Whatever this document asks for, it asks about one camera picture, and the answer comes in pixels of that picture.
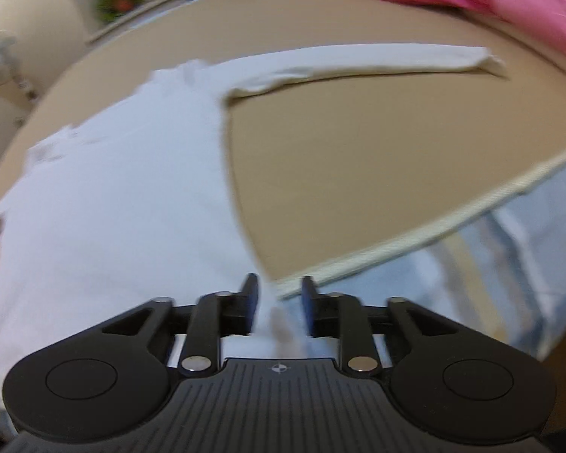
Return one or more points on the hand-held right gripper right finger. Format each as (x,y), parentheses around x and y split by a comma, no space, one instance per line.
(309,309)

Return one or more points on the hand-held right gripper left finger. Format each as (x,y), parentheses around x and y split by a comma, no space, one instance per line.
(250,304)

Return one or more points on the white long-sleeve shirt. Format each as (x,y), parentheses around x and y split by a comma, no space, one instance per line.
(122,198)

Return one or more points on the beige bed mat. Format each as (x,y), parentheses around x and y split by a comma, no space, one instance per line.
(358,151)

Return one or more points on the light blue bed sheet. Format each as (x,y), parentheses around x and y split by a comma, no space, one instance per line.
(523,255)

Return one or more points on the green potted plant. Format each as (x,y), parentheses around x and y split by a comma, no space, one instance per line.
(118,2)

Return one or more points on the white electric fan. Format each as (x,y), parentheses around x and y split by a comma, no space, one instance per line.
(0,59)

